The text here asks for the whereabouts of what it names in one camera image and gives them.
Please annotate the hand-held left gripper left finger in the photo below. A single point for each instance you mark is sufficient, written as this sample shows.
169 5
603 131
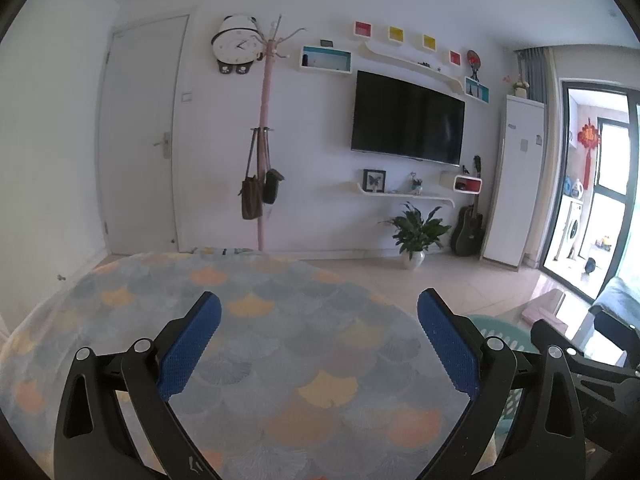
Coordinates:
192 345

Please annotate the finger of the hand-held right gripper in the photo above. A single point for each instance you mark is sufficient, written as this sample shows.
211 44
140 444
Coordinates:
541 329

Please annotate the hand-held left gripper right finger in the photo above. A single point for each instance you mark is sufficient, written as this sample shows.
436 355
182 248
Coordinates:
450 345

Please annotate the teal plastic basket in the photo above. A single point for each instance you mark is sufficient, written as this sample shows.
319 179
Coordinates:
505 332

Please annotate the pink low box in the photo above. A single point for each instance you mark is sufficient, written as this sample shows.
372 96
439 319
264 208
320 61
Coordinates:
542 307

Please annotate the dark sofa with grey cover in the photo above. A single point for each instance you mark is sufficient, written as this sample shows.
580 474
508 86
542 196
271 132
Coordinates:
617 327

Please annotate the small black round object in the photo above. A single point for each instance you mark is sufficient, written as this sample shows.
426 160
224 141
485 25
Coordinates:
590 265

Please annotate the small yellow toy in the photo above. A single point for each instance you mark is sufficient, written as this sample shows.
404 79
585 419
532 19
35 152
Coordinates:
603 243

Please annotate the white washing machine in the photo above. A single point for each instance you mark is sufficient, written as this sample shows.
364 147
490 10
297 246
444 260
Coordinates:
572 227

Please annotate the fan-patterned tablecloth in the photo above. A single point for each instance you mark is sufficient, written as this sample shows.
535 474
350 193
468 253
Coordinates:
300 340

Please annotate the black guitar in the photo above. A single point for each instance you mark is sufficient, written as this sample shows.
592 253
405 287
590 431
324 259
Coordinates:
467 232

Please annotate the potted green plant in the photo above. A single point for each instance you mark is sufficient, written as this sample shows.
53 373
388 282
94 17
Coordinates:
415 232

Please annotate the blue detergent bottle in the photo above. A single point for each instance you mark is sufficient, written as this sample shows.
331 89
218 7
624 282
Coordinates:
575 188

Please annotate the black framed glass door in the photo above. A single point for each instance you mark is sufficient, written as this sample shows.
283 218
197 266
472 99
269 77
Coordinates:
557 185

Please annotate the white standing air conditioner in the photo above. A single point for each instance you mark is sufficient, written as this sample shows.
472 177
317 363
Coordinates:
512 185

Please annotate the brown hanging bag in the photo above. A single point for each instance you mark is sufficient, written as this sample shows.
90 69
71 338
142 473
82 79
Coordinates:
251 200

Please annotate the low curved white shelf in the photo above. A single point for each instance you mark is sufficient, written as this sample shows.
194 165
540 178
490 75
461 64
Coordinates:
400 196

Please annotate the rounded red box shelf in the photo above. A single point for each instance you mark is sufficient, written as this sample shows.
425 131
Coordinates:
467 185

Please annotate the small shelf figurine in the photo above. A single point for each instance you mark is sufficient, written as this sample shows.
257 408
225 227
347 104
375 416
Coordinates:
417 186

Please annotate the grey and beige curtain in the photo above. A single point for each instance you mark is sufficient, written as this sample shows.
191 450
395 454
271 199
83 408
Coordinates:
550 160

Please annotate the black hanging bag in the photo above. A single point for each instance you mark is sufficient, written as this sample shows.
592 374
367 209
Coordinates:
271 187

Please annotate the red knot ornament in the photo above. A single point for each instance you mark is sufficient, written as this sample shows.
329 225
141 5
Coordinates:
589 136

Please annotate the white door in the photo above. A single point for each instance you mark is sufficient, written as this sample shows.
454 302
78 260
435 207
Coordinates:
140 135

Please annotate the small flower vase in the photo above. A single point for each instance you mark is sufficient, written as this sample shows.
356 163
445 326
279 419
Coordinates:
520 89

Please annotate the pink coat rack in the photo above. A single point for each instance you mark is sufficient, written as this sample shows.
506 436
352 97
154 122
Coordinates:
265 110

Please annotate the small cyan box shelf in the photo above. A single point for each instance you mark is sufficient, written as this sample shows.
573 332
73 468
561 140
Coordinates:
477 90

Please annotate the round fan ornament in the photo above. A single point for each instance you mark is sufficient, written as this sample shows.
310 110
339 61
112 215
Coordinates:
474 61

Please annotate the long curved white shelf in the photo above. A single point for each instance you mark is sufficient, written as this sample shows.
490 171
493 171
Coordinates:
415 66

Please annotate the large cyan box shelf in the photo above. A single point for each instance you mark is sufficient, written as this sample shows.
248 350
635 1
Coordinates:
325 59

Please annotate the butterfly picture frame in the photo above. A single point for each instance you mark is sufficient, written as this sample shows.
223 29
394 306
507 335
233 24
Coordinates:
374 180

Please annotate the black wall television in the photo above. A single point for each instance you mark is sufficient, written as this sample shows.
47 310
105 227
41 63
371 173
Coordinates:
405 117

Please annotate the red square wall box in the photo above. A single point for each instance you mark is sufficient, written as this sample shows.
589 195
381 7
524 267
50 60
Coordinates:
454 57
362 29

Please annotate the panda wall clock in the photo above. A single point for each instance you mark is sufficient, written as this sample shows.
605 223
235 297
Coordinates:
235 45

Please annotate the yellow square wall box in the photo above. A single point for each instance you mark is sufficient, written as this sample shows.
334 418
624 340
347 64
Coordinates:
395 34
429 42

